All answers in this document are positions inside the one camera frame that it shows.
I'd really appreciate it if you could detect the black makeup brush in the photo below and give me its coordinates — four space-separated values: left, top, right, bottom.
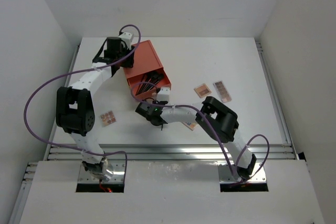
136 74 164 95
143 71 164 85

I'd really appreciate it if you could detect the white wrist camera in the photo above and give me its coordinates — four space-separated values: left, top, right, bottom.
118 32 134 50
156 87 171 103

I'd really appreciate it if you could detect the round-pan brown eyeshadow palette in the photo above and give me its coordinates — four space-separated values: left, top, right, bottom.
100 110 116 127

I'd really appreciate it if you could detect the colourful eyeshadow palette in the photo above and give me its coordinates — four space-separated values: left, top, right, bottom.
183 122 197 131

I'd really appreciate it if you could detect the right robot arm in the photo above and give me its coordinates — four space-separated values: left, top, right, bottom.
135 96 256 180

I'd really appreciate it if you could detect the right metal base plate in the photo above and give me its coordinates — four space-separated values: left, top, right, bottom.
217 162 267 184

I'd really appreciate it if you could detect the black fan brush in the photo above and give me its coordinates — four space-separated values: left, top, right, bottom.
136 71 162 95

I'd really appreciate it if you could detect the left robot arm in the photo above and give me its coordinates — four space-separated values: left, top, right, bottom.
56 32 134 182

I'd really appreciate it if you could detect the orange drawer box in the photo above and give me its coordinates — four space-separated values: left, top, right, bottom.
123 40 171 100

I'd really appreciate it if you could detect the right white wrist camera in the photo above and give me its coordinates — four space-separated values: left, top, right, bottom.
156 87 171 103

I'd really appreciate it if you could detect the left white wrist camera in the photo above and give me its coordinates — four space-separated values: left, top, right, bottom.
118 32 134 50

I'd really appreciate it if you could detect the long brown eyeshadow palette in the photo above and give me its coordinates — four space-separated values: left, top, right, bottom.
213 81 232 103

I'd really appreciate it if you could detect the aluminium rail frame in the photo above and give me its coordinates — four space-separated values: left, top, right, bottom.
9 37 298 223

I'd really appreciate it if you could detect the orange eyeshadow palette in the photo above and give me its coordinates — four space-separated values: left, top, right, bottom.
194 83 212 98

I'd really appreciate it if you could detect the metal base plate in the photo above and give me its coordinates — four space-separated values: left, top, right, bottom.
77 162 125 184
217 162 267 184

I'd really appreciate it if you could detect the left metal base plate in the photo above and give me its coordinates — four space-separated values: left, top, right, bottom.
77 162 125 184

